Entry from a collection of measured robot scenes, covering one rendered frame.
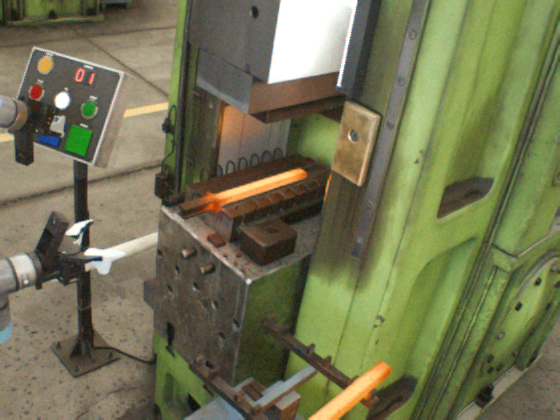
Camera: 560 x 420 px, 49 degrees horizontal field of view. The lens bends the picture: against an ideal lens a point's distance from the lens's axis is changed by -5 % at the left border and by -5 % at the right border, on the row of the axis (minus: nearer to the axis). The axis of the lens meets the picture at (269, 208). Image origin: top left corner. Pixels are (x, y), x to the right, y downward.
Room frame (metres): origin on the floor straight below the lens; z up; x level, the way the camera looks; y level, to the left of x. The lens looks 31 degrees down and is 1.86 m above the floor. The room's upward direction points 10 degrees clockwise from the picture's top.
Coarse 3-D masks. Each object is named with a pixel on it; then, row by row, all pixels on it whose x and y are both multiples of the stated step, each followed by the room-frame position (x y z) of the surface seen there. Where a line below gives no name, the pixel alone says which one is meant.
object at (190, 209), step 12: (264, 180) 1.54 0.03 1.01; (276, 180) 1.55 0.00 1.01; (288, 180) 1.58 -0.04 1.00; (228, 192) 1.45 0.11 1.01; (240, 192) 1.46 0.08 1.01; (252, 192) 1.48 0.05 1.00; (180, 204) 1.35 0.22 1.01; (192, 204) 1.36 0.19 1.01; (204, 204) 1.37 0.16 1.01; (216, 204) 1.39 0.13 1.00; (180, 216) 1.34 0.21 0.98; (192, 216) 1.34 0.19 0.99
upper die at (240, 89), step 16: (208, 64) 1.47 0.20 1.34; (224, 64) 1.43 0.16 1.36; (208, 80) 1.46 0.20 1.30; (224, 80) 1.42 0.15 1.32; (240, 80) 1.39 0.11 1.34; (256, 80) 1.37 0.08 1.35; (288, 80) 1.44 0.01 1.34; (304, 80) 1.48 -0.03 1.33; (320, 80) 1.52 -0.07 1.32; (336, 80) 1.57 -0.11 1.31; (224, 96) 1.42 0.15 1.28; (240, 96) 1.38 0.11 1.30; (256, 96) 1.37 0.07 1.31; (272, 96) 1.41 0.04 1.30; (288, 96) 1.45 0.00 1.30; (304, 96) 1.49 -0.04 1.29; (320, 96) 1.53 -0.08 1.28; (256, 112) 1.38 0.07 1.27
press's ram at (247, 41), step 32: (224, 0) 1.45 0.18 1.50; (256, 0) 1.37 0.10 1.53; (288, 0) 1.34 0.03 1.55; (320, 0) 1.41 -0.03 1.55; (352, 0) 1.44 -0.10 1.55; (192, 32) 1.52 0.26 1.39; (224, 32) 1.44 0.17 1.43; (256, 32) 1.36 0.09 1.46; (288, 32) 1.35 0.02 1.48; (320, 32) 1.43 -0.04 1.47; (256, 64) 1.35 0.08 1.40; (288, 64) 1.36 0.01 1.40; (320, 64) 1.44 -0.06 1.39
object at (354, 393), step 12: (372, 372) 0.96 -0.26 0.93; (384, 372) 0.96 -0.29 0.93; (360, 384) 0.92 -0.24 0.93; (372, 384) 0.92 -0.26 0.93; (336, 396) 0.88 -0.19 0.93; (348, 396) 0.88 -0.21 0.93; (360, 396) 0.89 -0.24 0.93; (324, 408) 0.84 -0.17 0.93; (336, 408) 0.85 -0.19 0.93; (348, 408) 0.86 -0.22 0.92
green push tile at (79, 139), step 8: (72, 128) 1.61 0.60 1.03; (80, 128) 1.61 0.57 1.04; (72, 136) 1.60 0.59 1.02; (80, 136) 1.60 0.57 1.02; (88, 136) 1.59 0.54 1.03; (72, 144) 1.59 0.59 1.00; (80, 144) 1.58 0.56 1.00; (88, 144) 1.58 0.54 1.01; (72, 152) 1.58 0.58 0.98; (80, 152) 1.57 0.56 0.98
